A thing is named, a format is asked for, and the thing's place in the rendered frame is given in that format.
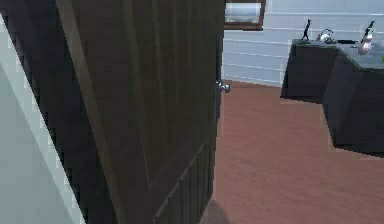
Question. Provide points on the silver round door knob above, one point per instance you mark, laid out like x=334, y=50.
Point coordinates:
x=223, y=87

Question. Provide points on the dark brown room door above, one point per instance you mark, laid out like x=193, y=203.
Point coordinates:
x=140, y=100

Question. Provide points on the brown framed window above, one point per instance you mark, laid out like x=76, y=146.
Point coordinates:
x=243, y=13

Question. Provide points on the black slim statue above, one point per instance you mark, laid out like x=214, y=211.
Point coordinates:
x=306, y=30

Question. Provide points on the silver kettle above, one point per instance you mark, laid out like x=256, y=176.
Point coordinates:
x=325, y=36

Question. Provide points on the dark grey kitchen counter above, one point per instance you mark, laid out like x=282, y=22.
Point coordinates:
x=353, y=100

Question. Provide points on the black flat pan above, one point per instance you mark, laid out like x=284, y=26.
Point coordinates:
x=346, y=41

